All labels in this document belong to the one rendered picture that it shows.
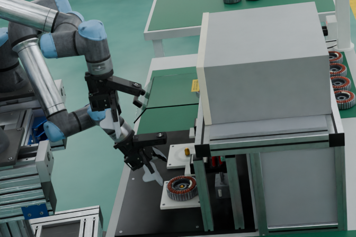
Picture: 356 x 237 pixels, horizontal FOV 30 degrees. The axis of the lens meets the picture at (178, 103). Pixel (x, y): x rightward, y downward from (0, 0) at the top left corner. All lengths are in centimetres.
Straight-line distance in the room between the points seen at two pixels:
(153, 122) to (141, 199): 56
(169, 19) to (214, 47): 183
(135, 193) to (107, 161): 167
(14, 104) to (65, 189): 124
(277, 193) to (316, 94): 33
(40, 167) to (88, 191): 153
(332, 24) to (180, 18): 104
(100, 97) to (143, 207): 53
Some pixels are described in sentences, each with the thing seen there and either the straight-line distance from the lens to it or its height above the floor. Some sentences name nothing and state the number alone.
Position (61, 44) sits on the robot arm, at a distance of 195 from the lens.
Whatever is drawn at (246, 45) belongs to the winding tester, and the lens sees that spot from 209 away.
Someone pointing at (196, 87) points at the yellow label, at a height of 107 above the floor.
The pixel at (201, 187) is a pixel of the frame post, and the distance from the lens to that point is 211.
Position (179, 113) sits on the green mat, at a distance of 291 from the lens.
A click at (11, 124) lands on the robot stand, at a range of 273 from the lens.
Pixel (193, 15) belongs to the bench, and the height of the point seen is 75.
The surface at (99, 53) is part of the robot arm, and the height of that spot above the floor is 142.
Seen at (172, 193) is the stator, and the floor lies 81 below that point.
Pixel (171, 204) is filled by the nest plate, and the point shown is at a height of 78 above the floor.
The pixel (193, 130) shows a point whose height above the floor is 88.
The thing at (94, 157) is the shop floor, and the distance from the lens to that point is 416.
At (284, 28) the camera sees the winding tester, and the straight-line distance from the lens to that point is 218.
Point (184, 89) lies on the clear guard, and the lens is 242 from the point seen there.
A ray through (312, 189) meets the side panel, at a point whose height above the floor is 91.
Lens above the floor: 219
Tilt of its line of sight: 29 degrees down
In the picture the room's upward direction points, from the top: 10 degrees counter-clockwise
